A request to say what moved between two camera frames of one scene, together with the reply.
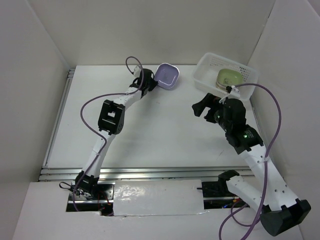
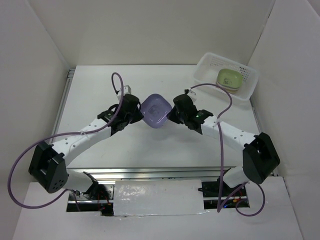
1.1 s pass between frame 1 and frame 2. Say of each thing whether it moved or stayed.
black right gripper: moved
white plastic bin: stayed
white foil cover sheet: stayed
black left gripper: moved
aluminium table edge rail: stayed
